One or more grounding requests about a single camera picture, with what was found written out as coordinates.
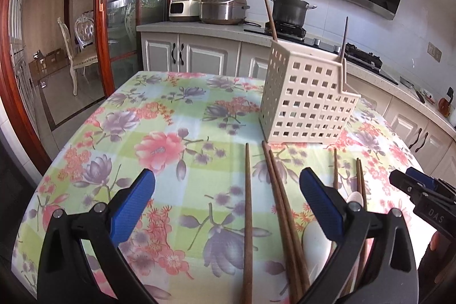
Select floral tablecloth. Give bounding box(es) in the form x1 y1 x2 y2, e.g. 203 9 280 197
11 71 428 304

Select dark grey lidded pot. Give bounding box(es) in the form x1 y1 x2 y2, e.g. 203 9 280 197
267 0 317 27

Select white base cabinets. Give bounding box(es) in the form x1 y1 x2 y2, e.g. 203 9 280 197
141 31 456 180

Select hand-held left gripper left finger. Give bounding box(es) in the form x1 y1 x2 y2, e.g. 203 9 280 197
37 168 157 304

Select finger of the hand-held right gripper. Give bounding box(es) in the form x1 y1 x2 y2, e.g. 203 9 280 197
389 170 427 200
406 167 439 191

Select red wooden door frame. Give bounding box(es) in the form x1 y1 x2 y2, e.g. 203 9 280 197
0 0 54 177

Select white chair with tufted back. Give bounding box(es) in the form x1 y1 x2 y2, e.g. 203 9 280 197
74 13 96 50

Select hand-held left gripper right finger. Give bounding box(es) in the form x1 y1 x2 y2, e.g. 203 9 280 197
298 167 420 304

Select white ceramic spoon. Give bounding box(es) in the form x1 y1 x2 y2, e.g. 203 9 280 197
302 192 365 279

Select person's right forearm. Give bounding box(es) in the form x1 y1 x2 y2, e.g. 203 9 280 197
418 247 456 295

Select white tall cabinet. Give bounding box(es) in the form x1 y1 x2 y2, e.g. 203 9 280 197
7 0 40 134

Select black glass gas cooktop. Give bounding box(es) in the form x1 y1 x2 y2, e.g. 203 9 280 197
244 23 400 85

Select cream perforated utensil holder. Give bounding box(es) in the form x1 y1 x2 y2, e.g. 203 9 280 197
259 40 361 145

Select silver rice cooker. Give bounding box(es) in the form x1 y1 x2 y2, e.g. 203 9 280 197
199 0 251 25

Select white chair with beige seat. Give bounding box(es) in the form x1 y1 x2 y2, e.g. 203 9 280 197
57 17 101 96

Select black burner pan support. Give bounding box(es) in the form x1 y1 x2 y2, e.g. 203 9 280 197
265 23 307 38
344 44 382 72

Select person's right hand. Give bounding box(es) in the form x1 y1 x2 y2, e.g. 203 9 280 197
429 229 446 251

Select single wall socket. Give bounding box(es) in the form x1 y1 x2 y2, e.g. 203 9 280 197
427 42 443 62

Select white kitchen appliance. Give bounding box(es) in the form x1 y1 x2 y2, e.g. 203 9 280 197
168 0 204 23

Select kitchen knife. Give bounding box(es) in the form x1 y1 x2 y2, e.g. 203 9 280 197
400 76 427 104

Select red wooden glass sliding door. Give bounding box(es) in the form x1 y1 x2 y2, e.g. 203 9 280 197
93 0 196 99

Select brown wooden chopstick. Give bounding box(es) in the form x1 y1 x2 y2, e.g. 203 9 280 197
242 143 255 304
355 157 363 196
339 17 349 64
269 148 311 292
332 148 340 190
262 141 303 304
359 160 368 207
262 0 279 41

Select cardboard boxes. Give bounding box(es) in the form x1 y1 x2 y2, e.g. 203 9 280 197
28 49 69 77

